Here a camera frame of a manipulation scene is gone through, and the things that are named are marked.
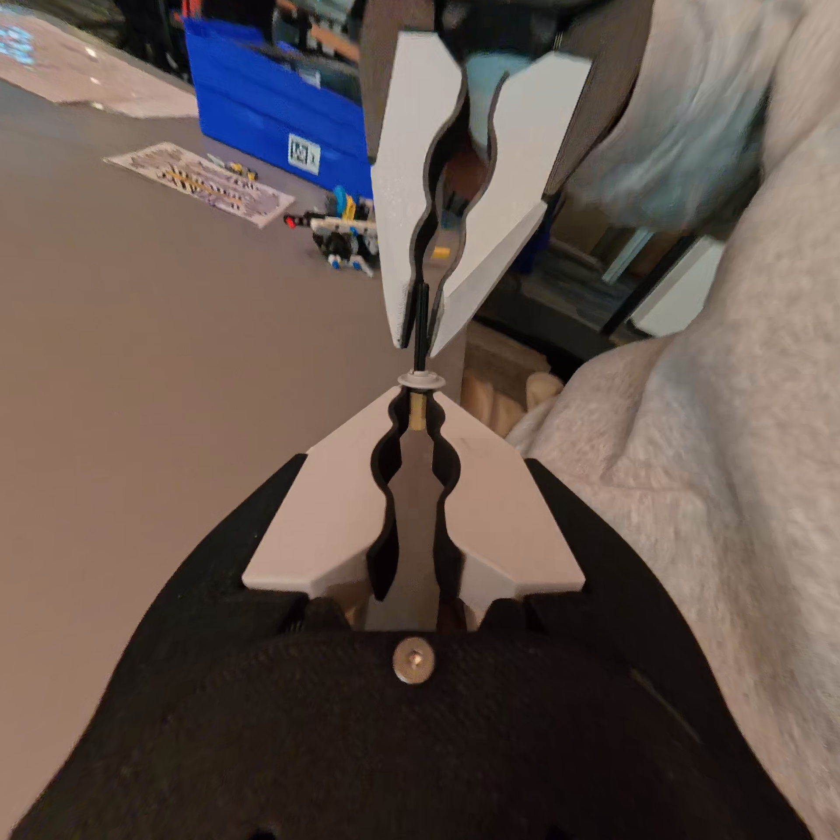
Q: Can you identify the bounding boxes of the white and black lego model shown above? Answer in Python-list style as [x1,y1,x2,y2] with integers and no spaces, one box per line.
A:
[283,185,382,278]

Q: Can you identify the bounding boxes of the black table leg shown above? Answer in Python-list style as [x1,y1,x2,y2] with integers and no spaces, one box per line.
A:
[600,233,703,339]

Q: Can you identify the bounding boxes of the blue plastic bin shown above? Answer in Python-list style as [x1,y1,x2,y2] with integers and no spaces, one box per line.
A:
[182,16,375,201]

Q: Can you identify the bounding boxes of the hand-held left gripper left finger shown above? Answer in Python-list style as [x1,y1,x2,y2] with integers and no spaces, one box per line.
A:
[241,385,404,627]

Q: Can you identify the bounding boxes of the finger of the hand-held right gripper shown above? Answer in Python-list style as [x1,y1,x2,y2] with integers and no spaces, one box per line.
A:
[425,51,595,359]
[369,30,468,350]

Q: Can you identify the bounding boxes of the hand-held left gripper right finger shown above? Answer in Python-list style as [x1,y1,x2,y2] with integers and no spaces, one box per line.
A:
[430,390,587,630]

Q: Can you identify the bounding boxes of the black lego axle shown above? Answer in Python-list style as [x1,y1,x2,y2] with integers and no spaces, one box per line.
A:
[412,282,431,376]

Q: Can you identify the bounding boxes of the white panel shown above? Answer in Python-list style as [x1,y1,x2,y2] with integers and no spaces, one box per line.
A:
[633,236,726,339]

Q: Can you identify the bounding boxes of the lego instruction sheet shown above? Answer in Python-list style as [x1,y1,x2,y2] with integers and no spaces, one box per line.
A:
[103,141,296,231]

